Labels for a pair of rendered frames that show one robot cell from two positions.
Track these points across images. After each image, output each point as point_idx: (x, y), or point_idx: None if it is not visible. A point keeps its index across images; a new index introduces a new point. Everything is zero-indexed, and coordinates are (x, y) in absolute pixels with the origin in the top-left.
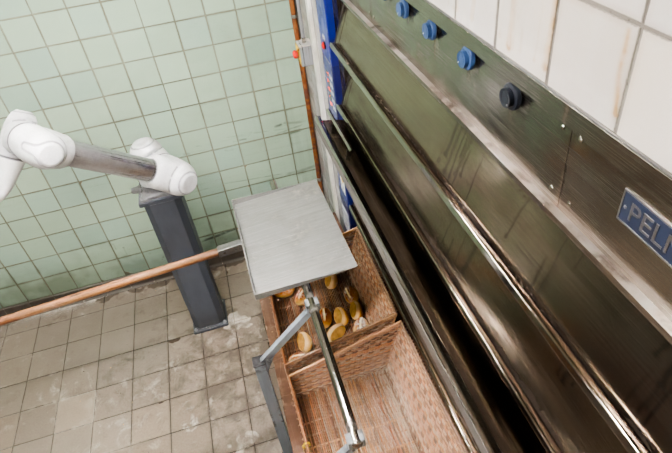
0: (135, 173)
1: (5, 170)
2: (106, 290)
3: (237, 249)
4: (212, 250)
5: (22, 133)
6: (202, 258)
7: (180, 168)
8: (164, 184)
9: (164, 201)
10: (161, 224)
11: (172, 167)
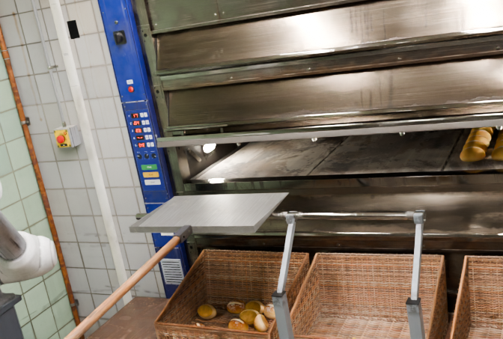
0: (17, 239)
1: None
2: (116, 299)
3: (189, 231)
4: (173, 238)
5: None
6: (171, 245)
7: (42, 236)
8: (37, 255)
9: (7, 309)
10: None
11: (35, 237)
